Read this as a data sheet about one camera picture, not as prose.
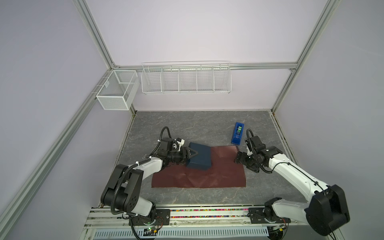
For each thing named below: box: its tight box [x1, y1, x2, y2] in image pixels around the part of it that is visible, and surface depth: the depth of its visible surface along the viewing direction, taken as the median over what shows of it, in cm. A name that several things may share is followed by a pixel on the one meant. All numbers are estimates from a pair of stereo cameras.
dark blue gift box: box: [186, 142, 212, 171], surface depth 84 cm
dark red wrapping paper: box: [151, 145, 246, 188], surface depth 88 cm
